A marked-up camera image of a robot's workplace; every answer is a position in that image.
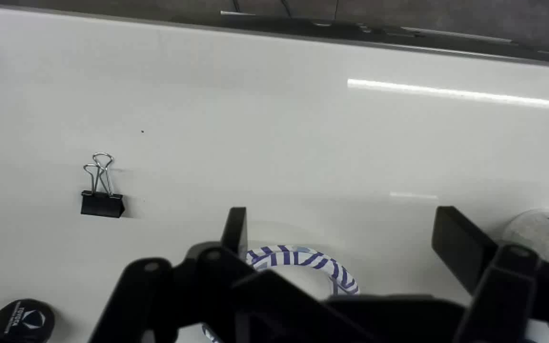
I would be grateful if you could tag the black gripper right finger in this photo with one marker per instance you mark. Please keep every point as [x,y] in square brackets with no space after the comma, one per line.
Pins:
[461,247]

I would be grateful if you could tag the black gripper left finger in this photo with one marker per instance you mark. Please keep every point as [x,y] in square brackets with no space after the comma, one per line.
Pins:
[234,233]

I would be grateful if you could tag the blue patterned paper bowl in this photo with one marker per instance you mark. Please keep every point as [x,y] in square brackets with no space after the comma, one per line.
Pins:
[303,258]

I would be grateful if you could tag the grey cloth roll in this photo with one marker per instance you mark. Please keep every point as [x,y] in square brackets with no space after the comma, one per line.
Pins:
[530,230]

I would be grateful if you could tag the black binder clip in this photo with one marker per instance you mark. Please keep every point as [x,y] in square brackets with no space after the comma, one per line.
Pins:
[99,199]

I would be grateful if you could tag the black round tape measure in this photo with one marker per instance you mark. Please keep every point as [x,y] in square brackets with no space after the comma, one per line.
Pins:
[27,321]

